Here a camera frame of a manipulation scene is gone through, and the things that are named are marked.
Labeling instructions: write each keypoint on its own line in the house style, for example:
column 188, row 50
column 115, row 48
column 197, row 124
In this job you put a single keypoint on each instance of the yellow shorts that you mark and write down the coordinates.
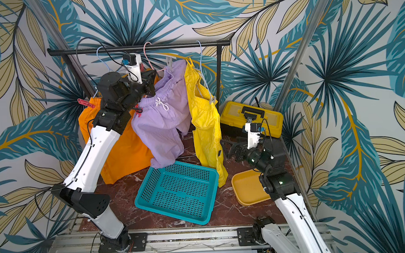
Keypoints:
column 206, row 120

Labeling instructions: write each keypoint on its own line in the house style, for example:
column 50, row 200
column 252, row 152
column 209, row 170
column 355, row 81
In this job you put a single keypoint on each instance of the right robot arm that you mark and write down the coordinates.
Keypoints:
column 269, row 159

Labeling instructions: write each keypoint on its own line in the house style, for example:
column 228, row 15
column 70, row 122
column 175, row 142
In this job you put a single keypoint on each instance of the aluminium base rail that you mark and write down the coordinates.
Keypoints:
column 220, row 239

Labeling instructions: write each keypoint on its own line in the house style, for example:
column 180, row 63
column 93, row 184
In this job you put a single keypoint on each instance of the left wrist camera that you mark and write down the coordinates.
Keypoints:
column 132, row 63

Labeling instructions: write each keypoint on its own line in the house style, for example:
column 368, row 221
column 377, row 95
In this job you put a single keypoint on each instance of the orange shorts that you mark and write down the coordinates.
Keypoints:
column 129, row 154

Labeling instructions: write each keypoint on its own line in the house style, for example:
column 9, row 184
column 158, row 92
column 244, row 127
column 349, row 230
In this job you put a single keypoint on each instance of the black clothes rack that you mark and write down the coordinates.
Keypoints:
column 218, row 44

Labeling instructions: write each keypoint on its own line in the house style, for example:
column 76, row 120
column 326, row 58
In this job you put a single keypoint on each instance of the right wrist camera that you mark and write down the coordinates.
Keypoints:
column 253, row 134

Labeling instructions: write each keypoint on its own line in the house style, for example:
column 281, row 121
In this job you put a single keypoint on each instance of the blue wire hanger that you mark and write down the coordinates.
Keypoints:
column 107, row 66

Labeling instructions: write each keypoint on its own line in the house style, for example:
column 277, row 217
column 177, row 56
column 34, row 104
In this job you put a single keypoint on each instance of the pink clothespin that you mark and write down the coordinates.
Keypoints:
column 85, row 103

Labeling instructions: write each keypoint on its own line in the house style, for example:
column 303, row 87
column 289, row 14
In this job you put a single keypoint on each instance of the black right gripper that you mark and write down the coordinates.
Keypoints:
column 241, row 152

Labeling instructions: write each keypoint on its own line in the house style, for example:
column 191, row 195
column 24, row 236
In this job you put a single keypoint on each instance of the teal plastic basket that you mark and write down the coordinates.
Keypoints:
column 182, row 190

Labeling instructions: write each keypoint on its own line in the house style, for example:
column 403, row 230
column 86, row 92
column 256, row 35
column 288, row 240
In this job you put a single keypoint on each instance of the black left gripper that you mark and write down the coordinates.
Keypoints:
column 148, row 78

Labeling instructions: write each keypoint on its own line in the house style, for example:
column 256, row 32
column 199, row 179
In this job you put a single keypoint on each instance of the yellow black plastic toolbox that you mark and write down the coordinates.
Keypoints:
column 235, row 116

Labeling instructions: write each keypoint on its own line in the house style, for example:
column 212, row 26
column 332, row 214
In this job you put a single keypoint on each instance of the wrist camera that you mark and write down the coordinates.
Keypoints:
column 132, row 63
column 253, row 134

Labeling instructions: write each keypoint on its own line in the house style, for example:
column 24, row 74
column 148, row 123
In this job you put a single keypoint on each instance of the purple shorts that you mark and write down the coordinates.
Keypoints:
column 165, row 117

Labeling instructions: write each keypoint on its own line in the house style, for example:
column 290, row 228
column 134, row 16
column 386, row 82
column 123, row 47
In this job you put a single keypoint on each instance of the yellow plastic tray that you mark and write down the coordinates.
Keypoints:
column 248, row 189

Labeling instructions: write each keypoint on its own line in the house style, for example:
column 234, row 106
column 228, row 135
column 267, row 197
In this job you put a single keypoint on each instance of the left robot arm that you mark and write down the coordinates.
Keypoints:
column 119, row 96

